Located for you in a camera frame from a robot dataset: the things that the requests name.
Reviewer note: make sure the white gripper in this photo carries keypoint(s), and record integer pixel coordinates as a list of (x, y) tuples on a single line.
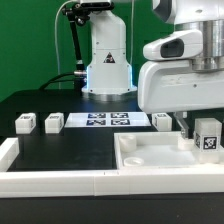
[(172, 86)]

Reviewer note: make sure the white square tabletop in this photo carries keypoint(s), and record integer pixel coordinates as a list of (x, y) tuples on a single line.
[(162, 153)]

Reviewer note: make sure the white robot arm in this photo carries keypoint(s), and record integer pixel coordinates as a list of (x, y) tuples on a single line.
[(109, 74)]

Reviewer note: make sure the white fiducial marker sheet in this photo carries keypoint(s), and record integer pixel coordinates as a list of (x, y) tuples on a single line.
[(107, 119)]

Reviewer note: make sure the white U-shaped obstacle fence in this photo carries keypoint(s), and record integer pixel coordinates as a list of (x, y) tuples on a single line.
[(95, 182)]

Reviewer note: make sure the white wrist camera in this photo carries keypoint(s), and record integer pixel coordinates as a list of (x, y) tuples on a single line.
[(178, 45)]

